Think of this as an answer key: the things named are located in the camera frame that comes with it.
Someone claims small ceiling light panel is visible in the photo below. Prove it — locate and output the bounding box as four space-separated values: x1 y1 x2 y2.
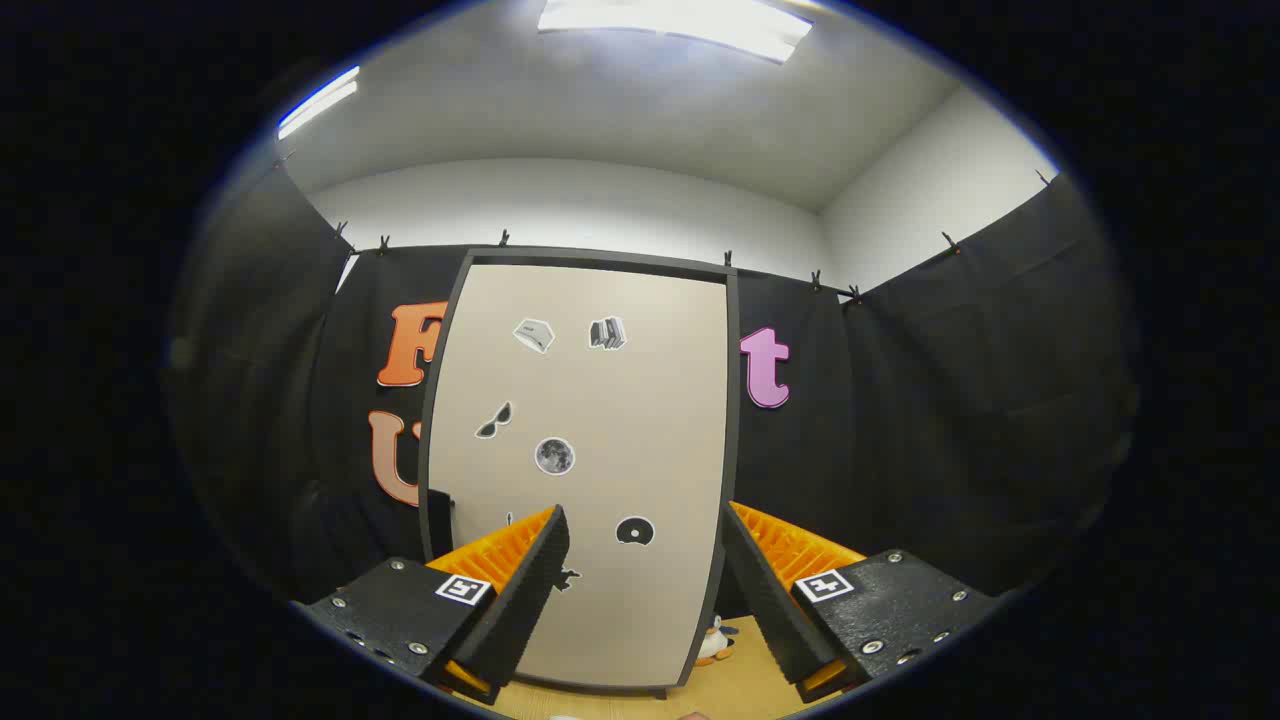
277 66 361 141

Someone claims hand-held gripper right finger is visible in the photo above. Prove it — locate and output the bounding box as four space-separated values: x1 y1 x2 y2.
722 500 1001 704

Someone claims penguin plush toy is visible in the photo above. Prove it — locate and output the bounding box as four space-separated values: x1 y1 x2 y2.
697 615 739 667

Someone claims black backdrop cloth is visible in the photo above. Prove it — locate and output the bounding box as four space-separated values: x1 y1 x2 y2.
170 165 1141 621

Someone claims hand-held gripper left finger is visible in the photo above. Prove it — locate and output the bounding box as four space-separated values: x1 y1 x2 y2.
295 505 571 706

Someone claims large ceiling light panel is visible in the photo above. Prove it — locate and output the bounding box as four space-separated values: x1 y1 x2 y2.
538 0 813 63

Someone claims dark grey shoe cabinet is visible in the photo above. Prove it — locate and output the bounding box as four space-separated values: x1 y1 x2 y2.
418 246 741 699

